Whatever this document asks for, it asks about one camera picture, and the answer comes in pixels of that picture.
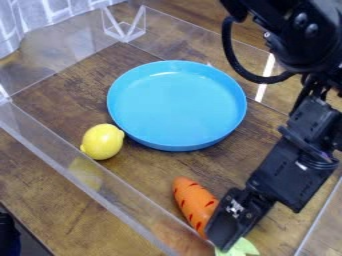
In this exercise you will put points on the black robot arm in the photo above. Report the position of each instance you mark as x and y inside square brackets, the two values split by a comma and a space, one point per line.
[303, 36]

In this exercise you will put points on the white patterned curtain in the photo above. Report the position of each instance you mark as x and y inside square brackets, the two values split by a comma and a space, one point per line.
[24, 15]

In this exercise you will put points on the orange toy carrot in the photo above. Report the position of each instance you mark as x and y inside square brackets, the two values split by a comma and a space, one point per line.
[196, 204]

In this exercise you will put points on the yellow toy lemon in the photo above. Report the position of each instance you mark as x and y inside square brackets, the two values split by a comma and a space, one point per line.
[101, 141]

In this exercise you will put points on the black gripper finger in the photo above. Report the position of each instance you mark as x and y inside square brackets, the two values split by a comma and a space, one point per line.
[240, 209]

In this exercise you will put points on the clear acrylic enclosure wall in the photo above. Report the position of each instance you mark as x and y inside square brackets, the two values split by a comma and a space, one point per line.
[109, 208]

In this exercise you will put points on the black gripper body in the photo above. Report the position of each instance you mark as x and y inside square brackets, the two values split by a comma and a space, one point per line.
[300, 160]

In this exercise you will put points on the blue round tray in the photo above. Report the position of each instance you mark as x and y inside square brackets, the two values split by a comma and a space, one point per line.
[176, 105]

